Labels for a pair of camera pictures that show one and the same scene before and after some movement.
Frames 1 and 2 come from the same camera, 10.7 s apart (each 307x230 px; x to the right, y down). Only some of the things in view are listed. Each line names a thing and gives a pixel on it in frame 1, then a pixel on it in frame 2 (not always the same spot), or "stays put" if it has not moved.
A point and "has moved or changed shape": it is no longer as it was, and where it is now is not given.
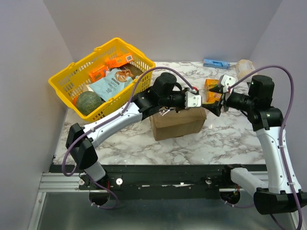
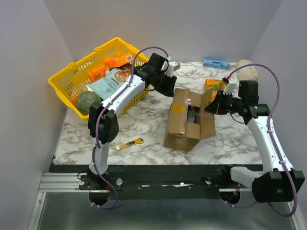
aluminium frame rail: x=58 y=182 stays put
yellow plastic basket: x=68 y=82 stays put
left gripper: x=183 y=94 → x=168 y=89
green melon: x=87 y=101 stays put
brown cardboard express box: x=167 y=123 has moved or changed shape
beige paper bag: x=245 y=67 stays put
